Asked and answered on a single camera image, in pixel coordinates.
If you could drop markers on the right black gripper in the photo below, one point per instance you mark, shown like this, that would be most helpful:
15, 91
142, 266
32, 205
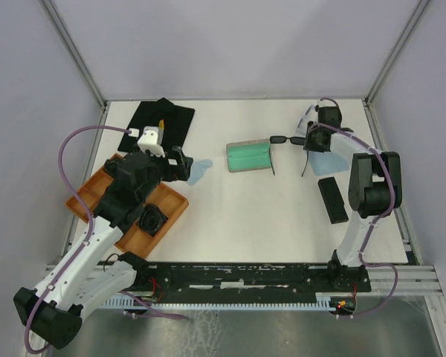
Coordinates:
308, 143

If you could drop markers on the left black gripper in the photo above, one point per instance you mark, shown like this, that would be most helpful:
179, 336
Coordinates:
181, 170

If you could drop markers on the blue cleaning cloth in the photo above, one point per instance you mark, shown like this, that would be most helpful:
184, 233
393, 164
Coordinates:
327, 163

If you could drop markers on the black sunglasses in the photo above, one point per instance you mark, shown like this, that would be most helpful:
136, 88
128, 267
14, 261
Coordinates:
294, 140

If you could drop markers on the grey glasses case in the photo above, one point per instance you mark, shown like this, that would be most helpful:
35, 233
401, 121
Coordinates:
246, 156

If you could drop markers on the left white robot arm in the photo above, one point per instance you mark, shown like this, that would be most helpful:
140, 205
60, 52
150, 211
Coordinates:
57, 306

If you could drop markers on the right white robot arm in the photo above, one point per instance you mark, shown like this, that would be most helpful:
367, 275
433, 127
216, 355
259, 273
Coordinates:
374, 191

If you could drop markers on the lavender sunglasses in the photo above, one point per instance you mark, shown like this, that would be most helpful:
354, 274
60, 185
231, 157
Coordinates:
309, 115

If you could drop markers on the crumpled blue cloth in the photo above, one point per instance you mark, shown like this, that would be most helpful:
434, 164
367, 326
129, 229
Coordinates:
198, 170

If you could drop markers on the orange divided tray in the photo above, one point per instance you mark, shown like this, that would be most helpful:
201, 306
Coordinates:
121, 201

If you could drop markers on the black folded cloth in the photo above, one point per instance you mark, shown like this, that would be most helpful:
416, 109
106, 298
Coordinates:
176, 121

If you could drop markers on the black rectangular case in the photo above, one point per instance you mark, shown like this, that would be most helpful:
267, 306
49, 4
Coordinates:
333, 200

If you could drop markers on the black round item in tray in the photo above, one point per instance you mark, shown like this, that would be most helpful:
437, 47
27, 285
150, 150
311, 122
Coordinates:
152, 219

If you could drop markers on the black item in tray rear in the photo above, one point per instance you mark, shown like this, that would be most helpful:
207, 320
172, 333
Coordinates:
115, 167

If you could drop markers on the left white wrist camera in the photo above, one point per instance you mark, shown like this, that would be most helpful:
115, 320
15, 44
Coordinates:
150, 141

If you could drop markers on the right aluminium frame post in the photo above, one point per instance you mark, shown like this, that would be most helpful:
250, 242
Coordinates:
400, 44

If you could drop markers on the aluminium frame post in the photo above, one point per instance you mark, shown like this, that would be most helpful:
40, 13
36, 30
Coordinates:
64, 35
400, 44

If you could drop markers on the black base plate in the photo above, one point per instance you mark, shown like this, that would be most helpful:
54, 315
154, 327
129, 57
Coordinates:
286, 278

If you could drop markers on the white slotted cable duct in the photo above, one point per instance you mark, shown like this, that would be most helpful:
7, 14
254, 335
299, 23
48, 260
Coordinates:
246, 299

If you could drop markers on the left aluminium frame post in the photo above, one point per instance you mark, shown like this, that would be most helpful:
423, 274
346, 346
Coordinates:
64, 35

